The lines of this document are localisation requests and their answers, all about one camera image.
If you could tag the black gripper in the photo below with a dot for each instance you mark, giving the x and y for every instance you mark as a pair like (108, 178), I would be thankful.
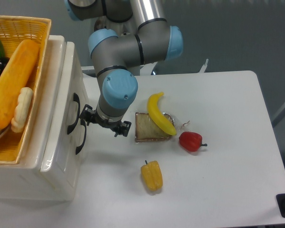
(91, 116)

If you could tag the white top drawer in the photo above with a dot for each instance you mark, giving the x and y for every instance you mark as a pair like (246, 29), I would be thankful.
(66, 133)

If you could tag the white drawer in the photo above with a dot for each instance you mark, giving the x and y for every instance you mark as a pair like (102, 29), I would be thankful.
(64, 188)
(66, 133)

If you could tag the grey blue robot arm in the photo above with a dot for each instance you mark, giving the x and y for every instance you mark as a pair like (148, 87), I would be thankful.
(113, 54)

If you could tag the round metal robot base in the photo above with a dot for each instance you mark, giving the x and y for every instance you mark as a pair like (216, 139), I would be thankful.
(121, 29)

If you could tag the white bottom drawer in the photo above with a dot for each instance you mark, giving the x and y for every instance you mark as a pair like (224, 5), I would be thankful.
(64, 188)

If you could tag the white drawer cabinet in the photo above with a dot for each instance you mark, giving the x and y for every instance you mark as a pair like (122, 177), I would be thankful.
(25, 179)

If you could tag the toy bread slice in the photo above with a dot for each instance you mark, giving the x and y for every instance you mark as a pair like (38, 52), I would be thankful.
(147, 131)

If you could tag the yellow toy banana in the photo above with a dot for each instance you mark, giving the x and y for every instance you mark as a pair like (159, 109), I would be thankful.
(156, 115)

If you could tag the yellow toy bell pepper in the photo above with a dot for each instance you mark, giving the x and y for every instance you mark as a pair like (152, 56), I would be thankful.
(152, 175)

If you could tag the cream toy croissant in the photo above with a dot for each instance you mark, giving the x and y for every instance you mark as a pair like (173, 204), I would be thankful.
(21, 111)

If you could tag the red toy bell pepper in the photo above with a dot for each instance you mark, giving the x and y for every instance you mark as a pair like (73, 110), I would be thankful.
(191, 141)

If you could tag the yellow wicker basket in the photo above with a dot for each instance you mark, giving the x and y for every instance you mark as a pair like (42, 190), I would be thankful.
(14, 30)

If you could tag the orange toy baguette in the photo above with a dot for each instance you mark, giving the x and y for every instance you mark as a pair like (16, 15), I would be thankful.
(14, 77)

